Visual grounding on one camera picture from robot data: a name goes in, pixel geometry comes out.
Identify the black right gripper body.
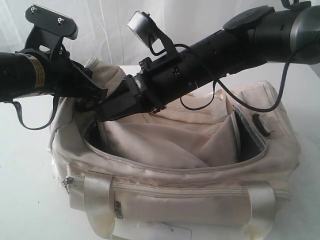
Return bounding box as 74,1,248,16
127,54,200,113

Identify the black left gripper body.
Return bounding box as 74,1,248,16
19,24,96,101

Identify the cream fabric duffel bag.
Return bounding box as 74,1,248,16
46,57,301,240

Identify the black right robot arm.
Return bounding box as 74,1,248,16
95,1,320,122

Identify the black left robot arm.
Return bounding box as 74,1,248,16
0,26,108,102

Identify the white backdrop curtain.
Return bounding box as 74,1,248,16
0,0,283,66

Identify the white paper hang tag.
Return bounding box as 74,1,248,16
111,220,192,240

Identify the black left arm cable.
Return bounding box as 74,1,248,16
12,94,61,131

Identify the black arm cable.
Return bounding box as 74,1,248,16
12,94,61,131
149,0,320,111

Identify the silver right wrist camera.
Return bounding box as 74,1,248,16
127,11,166,48

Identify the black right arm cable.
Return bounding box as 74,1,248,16
149,0,320,111

